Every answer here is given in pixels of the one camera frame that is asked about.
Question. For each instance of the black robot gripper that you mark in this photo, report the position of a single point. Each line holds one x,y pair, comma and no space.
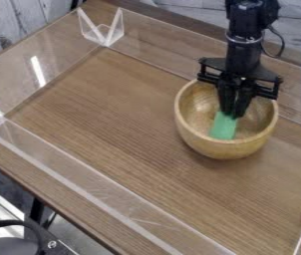
240,76

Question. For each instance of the brown wooden bowl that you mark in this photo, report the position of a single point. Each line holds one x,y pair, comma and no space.
196,105

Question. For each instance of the green rectangular block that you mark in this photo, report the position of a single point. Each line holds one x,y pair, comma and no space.
223,127

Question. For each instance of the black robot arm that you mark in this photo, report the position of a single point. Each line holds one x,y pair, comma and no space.
251,17

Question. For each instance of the black table leg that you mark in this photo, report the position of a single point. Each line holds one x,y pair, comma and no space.
37,210

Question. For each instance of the black chair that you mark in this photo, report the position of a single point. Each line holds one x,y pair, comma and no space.
45,244

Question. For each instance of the clear acrylic corner bracket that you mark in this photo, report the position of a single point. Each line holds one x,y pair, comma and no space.
102,34

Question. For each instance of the clear acrylic tray wall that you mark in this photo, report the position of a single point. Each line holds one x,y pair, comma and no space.
89,141

